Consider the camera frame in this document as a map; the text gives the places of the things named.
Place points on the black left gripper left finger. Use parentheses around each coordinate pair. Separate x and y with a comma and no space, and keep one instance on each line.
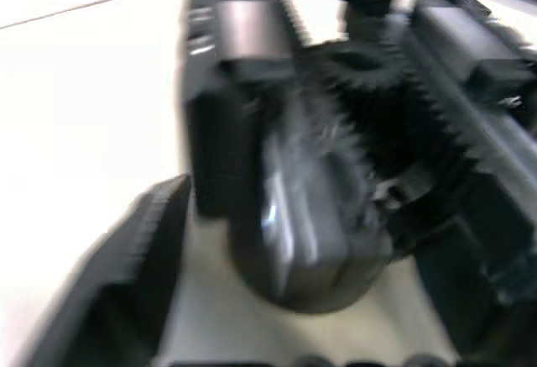
(126,283)

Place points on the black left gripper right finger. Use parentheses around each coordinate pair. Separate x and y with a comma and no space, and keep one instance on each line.
(474,283)

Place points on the black gripper body workpiece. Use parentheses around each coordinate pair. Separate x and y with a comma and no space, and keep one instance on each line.
(293,165)

